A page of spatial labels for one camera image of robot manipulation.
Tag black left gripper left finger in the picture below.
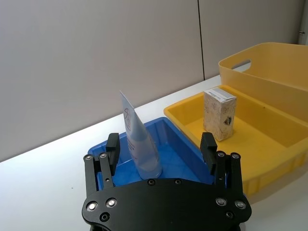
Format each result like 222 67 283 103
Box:
83 132 121 197

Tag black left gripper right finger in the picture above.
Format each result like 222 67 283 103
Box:
200 131 244 196

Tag pale blue squeeze tube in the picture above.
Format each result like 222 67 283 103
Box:
119 90 162 180

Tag beige patterned carton box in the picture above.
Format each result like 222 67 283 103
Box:
203 88 237 142

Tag blue plastic tray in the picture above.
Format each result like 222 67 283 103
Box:
88 117 215 193

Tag shallow yellow plastic tray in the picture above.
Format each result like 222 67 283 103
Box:
163 84 308 197

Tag yellow plastic basket with handle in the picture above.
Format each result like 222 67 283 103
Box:
218 42 308 126

